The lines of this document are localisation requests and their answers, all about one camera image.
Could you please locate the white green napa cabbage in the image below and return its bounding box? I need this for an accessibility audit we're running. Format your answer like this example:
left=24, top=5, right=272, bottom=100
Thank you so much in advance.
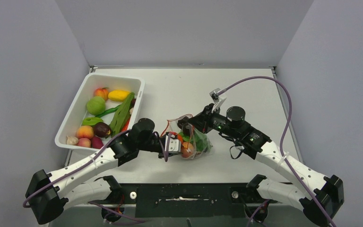
left=178, top=131, right=213, bottom=159

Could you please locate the red purple onion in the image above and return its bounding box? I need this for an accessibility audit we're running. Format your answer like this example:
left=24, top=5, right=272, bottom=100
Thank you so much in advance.
left=90, top=136, right=104, bottom=149

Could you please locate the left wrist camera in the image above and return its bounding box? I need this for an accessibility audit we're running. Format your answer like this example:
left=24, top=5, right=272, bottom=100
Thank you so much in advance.
left=164, top=137, right=182, bottom=154

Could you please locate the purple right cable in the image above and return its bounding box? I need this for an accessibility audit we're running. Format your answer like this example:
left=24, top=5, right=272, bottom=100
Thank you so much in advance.
left=211, top=76, right=339, bottom=227

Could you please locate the clear red-zipper bag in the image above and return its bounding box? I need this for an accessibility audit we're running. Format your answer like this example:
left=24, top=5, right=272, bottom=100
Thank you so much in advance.
left=161, top=114, right=213, bottom=159

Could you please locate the purple eggplant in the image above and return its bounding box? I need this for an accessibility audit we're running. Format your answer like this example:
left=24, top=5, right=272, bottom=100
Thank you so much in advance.
left=93, top=122, right=112, bottom=138

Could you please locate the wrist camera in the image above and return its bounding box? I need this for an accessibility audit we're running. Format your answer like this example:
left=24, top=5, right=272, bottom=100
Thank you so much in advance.
left=164, top=137, right=182, bottom=154
left=209, top=88, right=227, bottom=113

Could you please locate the pink peach bottom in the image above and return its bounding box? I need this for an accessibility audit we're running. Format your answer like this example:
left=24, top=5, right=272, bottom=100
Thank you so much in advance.
left=76, top=138, right=91, bottom=148

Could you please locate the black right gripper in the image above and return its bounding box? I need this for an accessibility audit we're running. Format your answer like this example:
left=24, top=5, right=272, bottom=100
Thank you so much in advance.
left=188, top=103, right=239, bottom=140

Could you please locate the orange fruit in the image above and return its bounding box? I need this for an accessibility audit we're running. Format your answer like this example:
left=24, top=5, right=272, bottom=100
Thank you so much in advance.
left=177, top=133, right=184, bottom=143

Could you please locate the garlic bulb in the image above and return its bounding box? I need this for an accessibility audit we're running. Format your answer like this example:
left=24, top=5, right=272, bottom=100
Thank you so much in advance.
left=66, top=136, right=78, bottom=146

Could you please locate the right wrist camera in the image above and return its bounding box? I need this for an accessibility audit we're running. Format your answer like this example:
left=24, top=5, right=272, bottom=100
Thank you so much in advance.
left=209, top=88, right=227, bottom=113

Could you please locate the green chili pepper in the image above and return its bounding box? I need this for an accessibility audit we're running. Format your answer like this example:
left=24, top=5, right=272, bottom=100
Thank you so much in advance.
left=95, top=105, right=120, bottom=118

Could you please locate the red chili pepper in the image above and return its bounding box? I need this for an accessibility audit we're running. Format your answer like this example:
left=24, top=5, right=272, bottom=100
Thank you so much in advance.
left=121, top=118, right=130, bottom=132

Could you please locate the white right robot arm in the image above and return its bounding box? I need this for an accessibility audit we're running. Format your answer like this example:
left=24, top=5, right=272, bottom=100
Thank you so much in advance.
left=186, top=104, right=344, bottom=227

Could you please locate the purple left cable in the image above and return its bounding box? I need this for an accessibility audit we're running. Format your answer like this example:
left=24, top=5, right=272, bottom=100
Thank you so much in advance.
left=22, top=129, right=177, bottom=226

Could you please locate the yellow lemon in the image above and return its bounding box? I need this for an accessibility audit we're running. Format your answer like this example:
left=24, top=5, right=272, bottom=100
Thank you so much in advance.
left=108, top=90, right=131, bottom=102

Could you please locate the green leafy vegetable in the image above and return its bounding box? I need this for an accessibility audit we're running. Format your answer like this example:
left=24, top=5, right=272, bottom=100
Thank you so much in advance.
left=109, top=92, right=135, bottom=138

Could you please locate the dark plum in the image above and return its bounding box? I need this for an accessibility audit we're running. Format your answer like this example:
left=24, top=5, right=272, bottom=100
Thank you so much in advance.
left=181, top=123, right=194, bottom=136
left=176, top=116, right=190, bottom=128

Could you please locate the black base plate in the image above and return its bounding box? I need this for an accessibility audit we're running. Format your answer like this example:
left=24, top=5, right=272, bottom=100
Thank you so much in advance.
left=90, top=183, right=277, bottom=220

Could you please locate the aluminium frame rail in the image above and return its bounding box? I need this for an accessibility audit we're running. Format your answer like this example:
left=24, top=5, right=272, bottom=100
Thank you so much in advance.
left=43, top=184, right=326, bottom=209

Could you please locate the green pepper slice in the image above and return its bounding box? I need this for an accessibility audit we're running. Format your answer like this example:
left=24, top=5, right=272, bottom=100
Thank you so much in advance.
left=81, top=117, right=104, bottom=127

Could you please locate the white plastic bin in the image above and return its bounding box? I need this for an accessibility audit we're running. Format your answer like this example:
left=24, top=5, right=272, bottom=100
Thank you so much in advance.
left=55, top=72, right=146, bottom=153

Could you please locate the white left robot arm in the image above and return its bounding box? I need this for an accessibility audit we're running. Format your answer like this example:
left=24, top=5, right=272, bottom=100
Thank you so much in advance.
left=22, top=118, right=181, bottom=225

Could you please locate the dark red fig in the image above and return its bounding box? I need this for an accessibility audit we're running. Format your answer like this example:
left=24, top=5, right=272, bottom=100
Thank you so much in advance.
left=130, top=98, right=136, bottom=107

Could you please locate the purple cable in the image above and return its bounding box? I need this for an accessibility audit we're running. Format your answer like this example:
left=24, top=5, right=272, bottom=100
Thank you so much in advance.
left=22, top=129, right=177, bottom=226
left=211, top=76, right=339, bottom=227

